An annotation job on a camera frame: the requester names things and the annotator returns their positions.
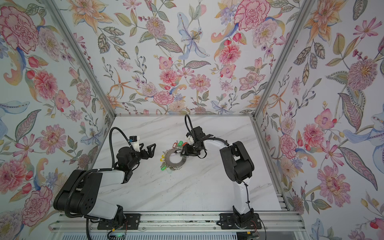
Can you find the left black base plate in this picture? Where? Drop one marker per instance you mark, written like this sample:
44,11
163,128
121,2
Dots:
132,220

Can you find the right aluminium corner post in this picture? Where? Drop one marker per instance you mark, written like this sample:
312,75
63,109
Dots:
281,61

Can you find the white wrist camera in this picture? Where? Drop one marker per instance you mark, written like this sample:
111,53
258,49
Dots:
135,143
190,140

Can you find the left aluminium corner post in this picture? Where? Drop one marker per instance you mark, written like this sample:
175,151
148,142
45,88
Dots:
80,58

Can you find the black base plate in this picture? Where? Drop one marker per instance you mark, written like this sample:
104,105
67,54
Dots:
132,220
249,221

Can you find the aluminium corner post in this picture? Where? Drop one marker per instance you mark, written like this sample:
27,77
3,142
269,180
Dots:
281,61
80,58

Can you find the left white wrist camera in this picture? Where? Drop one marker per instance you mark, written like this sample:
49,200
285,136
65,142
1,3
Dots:
135,143

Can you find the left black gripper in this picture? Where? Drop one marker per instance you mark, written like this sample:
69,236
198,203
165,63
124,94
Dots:
144,150

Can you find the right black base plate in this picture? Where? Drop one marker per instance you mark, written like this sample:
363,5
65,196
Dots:
249,221

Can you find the aluminium mounting rail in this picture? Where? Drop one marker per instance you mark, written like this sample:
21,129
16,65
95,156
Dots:
274,221

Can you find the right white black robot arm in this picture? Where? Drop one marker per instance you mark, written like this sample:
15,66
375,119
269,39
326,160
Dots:
238,167

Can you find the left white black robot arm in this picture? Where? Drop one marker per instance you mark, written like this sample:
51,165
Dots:
78,198

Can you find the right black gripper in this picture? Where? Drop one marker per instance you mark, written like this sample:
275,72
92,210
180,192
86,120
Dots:
186,149

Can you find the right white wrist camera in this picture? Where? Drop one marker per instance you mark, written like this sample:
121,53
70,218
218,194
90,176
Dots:
190,140

